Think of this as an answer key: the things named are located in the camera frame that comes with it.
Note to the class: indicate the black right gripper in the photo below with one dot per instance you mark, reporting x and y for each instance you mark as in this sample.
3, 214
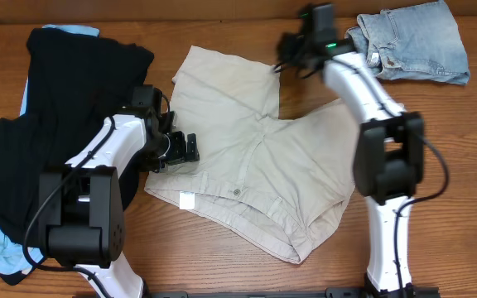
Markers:
290, 47

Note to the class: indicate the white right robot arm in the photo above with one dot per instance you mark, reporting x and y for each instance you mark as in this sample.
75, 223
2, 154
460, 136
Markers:
388, 162

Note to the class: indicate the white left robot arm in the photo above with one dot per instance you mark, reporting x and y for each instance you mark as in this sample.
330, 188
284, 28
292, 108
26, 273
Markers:
80, 220

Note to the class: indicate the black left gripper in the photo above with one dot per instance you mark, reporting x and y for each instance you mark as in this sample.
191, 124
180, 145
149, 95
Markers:
179, 148

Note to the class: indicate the light blue denim shorts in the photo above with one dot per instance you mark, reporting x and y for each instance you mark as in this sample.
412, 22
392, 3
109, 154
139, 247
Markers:
419, 42

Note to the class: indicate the black garment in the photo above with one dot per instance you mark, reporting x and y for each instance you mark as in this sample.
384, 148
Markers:
75, 81

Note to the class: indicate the beige shorts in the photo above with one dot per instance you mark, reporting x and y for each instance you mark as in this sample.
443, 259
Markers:
283, 185

